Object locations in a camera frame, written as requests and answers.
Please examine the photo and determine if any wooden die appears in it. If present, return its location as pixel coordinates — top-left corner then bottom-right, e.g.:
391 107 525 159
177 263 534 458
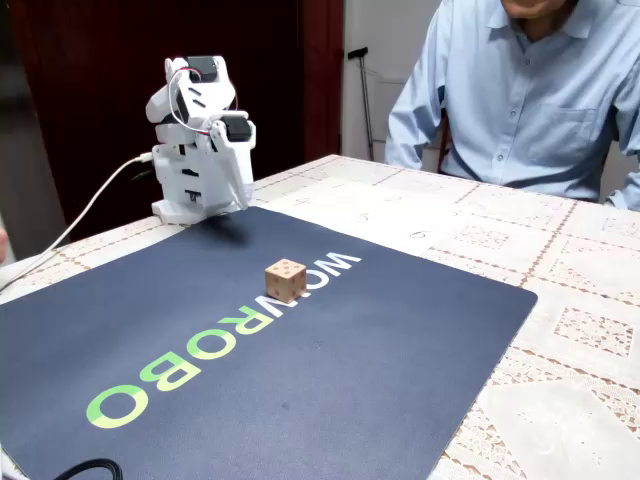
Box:
264 258 308 305

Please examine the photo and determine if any white USB cable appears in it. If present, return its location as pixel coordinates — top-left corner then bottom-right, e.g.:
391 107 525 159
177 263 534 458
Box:
0 152 154 294

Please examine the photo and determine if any brown wooden chair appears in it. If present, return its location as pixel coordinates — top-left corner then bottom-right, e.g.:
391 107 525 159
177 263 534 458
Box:
437 119 452 174

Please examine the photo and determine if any grey walking cane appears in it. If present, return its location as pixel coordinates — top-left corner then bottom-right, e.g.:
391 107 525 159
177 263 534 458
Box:
348 47 376 162

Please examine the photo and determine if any white lace tablecloth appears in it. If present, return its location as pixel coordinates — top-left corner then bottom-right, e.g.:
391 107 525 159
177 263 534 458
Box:
0 154 640 480

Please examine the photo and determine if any black camera cable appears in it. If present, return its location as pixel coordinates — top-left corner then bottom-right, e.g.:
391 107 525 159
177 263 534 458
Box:
49 457 124 480

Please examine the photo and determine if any numbered paper sheet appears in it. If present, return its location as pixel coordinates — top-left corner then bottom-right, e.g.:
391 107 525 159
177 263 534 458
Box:
259 179 471 254

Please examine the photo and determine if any person in light blue shirt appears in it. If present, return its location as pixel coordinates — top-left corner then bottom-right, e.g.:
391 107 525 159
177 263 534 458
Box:
383 0 640 211

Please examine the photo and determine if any dark blue WOWROBO mat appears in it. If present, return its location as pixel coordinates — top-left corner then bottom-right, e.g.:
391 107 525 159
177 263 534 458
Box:
0 205 539 480

